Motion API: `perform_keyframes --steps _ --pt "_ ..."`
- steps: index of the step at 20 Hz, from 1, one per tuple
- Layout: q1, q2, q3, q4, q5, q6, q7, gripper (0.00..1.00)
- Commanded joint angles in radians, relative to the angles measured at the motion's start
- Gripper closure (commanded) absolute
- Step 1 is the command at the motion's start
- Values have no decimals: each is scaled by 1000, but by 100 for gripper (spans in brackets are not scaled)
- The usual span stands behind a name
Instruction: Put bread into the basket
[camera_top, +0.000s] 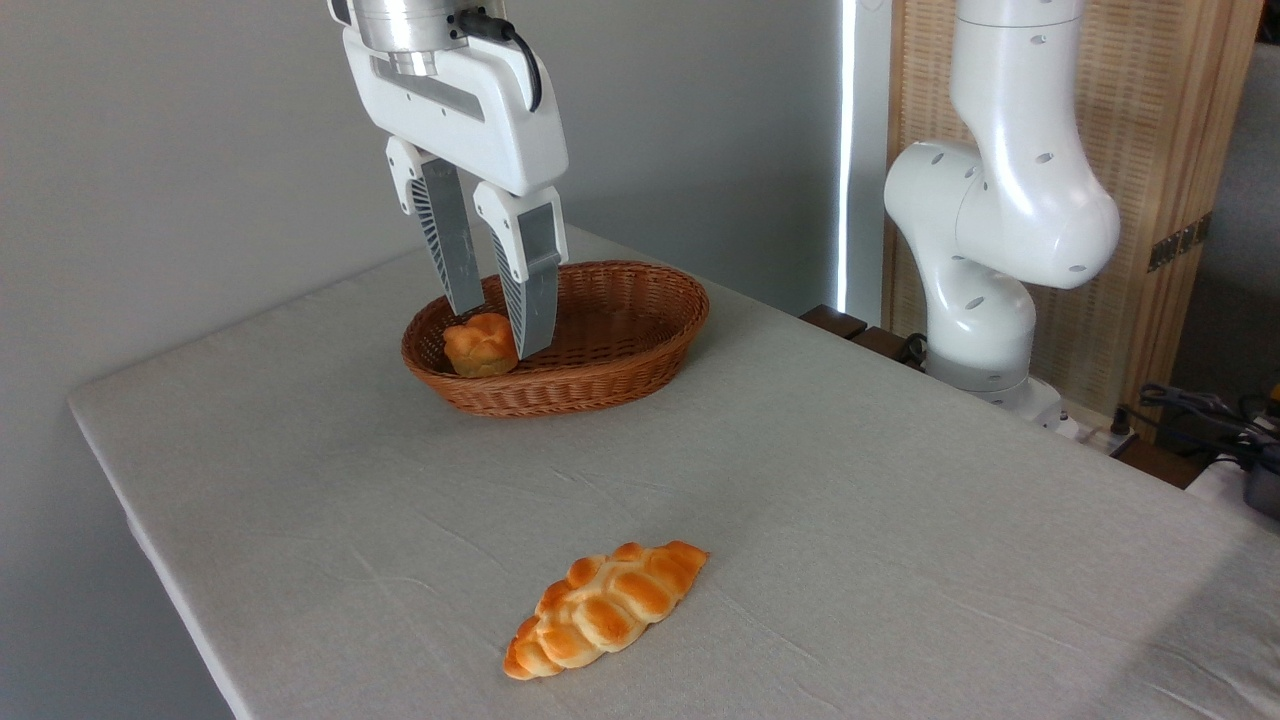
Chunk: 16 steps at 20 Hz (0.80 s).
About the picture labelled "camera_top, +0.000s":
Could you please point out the white power strip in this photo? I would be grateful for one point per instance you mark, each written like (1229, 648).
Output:
(1095, 438)

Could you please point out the small round bread bun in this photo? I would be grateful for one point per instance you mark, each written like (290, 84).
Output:
(480, 350)

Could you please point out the long braided bread loaf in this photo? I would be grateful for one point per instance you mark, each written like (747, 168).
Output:
(600, 610)

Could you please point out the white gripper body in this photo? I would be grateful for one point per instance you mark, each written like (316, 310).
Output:
(470, 110)

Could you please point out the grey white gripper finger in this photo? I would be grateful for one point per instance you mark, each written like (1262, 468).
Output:
(530, 290)
(445, 230)

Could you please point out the wooden woven folding screen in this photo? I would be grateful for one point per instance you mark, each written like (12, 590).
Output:
(1150, 120)

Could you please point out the brown woven wicker basket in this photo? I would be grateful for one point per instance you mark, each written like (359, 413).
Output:
(620, 340)

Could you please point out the dark wooden furniture edge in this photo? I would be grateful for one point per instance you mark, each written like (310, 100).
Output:
(835, 320)

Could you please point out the black metal screen hinge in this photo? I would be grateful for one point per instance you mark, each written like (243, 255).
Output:
(1180, 242)

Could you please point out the grey tablecloth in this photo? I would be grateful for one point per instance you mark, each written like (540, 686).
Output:
(900, 550)

